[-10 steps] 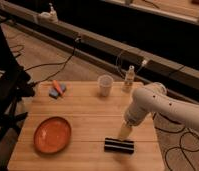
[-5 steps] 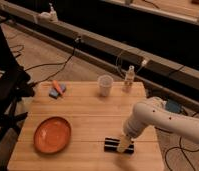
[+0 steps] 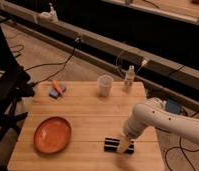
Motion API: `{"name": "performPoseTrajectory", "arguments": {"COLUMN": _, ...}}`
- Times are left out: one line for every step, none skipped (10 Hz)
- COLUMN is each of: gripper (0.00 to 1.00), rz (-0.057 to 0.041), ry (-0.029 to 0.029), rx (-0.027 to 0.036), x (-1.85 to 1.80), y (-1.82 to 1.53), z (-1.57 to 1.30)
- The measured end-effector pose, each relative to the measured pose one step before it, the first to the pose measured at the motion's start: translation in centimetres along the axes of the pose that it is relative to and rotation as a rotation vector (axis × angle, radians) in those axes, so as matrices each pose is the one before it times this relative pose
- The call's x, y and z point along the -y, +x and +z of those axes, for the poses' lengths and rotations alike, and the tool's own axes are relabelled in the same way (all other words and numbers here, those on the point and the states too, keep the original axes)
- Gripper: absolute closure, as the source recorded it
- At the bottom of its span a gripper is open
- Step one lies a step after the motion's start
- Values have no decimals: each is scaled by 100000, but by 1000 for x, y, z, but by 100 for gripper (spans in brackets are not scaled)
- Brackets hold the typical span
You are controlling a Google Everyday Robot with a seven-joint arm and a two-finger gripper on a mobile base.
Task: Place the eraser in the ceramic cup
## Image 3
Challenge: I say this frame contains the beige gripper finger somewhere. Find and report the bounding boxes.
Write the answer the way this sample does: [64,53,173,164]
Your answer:
[117,136,131,153]

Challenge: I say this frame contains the black striped eraser block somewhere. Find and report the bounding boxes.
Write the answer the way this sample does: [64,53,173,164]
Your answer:
[104,137,134,154]

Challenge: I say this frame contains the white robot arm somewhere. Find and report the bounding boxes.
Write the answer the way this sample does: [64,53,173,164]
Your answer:
[117,98,199,153]

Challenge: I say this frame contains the wooden table board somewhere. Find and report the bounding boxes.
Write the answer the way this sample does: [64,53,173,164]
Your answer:
[8,81,164,171]

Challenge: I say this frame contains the small clear bottle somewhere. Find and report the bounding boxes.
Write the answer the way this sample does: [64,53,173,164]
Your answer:
[123,65,135,92]

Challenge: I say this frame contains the blue power box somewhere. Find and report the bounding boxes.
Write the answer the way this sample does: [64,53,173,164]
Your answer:
[165,99,181,114]

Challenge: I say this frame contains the orange plate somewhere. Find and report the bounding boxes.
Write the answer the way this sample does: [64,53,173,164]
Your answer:
[33,117,71,154]

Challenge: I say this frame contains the orange marker pen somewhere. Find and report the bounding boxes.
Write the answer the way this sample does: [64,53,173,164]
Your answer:
[52,80,63,97]

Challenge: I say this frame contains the black office chair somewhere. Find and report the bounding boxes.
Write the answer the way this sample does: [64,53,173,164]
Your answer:
[0,13,36,171]

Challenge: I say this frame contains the black floor cable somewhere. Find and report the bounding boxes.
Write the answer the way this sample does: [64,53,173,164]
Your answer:
[162,107,199,171]

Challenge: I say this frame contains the long metal rail beam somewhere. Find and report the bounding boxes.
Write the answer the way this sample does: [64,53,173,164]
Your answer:
[0,0,199,103]

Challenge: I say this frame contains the black cable from rail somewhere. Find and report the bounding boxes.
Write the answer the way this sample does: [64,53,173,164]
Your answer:
[24,35,83,88]

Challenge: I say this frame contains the white clamp on rail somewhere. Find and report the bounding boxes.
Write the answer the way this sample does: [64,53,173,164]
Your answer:
[39,3,58,22]

